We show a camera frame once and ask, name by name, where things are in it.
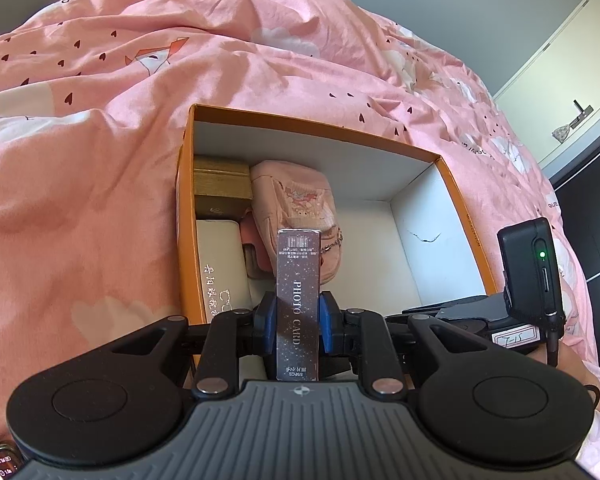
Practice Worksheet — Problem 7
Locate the orange cardboard box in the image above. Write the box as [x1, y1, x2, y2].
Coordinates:
[175, 103, 500, 391]

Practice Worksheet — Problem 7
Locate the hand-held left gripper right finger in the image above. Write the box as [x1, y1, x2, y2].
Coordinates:
[318, 292, 486, 395]

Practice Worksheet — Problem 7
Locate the brown wooden box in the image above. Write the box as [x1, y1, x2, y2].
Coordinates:
[193, 156, 254, 222]

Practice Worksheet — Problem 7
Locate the dark cabinet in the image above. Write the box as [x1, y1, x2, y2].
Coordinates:
[548, 137, 600, 366]

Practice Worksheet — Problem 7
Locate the pink printed blanket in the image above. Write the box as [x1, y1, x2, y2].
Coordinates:
[0, 0, 600, 466]

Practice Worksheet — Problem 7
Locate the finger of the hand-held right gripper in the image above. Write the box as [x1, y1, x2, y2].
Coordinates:
[384, 295, 504, 332]

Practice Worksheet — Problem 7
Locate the metal door handle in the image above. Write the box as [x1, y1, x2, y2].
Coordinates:
[568, 99, 595, 130]

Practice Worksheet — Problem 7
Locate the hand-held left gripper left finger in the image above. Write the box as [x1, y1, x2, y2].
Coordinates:
[100, 291, 279, 396]

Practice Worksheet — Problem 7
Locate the white rectangular box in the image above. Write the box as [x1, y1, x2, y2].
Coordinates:
[195, 217, 271, 381]

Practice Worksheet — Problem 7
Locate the cream wardrobe door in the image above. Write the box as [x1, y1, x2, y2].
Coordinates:
[494, 0, 600, 173]

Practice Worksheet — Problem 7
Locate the dark glitter card box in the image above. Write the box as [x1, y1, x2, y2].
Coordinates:
[275, 228, 323, 382]

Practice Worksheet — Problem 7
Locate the pink fabric pouch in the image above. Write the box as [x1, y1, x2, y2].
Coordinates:
[241, 160, 344, 281]

